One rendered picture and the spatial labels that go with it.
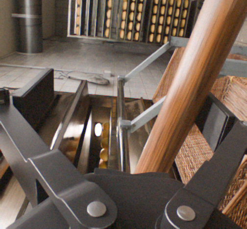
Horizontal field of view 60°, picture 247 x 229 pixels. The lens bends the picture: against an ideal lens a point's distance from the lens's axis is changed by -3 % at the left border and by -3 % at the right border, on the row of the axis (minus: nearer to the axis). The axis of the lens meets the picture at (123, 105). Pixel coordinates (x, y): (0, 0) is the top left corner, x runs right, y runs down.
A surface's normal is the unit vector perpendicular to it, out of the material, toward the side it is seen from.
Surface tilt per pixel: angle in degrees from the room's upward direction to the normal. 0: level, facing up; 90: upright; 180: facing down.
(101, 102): 90
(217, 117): 1
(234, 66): 90
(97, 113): 90
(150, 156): 41
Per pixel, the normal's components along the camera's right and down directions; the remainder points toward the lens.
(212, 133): -0.99, -0.09
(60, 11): 0.03, 0.40
